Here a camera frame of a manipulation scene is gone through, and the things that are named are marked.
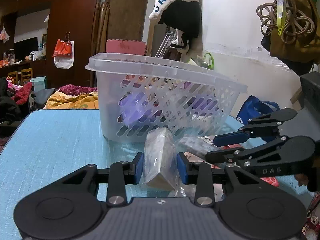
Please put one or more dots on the brown hanging bag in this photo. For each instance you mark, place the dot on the brown hanging bag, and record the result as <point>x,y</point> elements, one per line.
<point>297,45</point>

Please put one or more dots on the purple Lux soap box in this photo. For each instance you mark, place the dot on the purple Lux soap box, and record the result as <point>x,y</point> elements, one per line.
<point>136,108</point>

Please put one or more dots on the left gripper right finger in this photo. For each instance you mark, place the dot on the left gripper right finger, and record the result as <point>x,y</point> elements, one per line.
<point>246,205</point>

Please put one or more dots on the blue shopping bag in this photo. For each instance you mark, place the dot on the blue shopping bag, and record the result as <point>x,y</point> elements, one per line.
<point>253,108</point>

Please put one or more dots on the clear plastic bag with items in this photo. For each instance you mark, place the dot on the clear plastic bag with items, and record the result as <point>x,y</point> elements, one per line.
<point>198,146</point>

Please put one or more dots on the grey foil pack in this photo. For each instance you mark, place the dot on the grey foil pack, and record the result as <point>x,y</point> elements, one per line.
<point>160,170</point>

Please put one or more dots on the white plastic laundry basket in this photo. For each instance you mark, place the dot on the white plastic laundry basket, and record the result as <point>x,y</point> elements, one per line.
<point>191,99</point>

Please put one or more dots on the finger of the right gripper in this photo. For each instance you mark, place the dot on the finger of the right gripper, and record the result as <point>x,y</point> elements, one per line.
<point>265,126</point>
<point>281,157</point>

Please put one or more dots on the green white shopping bag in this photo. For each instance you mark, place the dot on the green white shopping bag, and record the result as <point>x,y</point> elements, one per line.
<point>206,61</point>

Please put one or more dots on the pink red flat pack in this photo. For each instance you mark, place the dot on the pink red flat pack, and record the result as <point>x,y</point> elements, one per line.
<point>193,158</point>

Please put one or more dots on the teal box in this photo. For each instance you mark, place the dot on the teal box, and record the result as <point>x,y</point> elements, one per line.
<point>39,83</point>

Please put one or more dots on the black television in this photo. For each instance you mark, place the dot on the black television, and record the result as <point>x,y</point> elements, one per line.
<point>24,48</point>

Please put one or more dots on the brown wooden door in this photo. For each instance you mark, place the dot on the brown wooden door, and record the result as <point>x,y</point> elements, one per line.
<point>126,19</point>

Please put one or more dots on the yellow blanket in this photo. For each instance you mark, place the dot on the yellow blanket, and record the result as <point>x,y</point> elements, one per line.
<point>59,100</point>

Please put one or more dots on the dark red wooden wardrobe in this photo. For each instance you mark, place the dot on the dark red wooden wardrobe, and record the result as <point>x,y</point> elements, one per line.
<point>73,17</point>

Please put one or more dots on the dark clothes pile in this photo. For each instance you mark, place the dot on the dark clothes pile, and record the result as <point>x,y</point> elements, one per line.
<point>15,108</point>

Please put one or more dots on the pink foam mat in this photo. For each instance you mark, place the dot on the pink foam mat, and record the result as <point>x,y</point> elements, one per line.
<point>126,47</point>

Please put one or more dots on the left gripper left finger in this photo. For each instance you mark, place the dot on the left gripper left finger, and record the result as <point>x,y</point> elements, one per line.
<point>74,205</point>

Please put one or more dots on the orange white hanging bag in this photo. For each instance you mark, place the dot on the orange white hanging bag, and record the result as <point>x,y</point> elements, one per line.
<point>64,53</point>

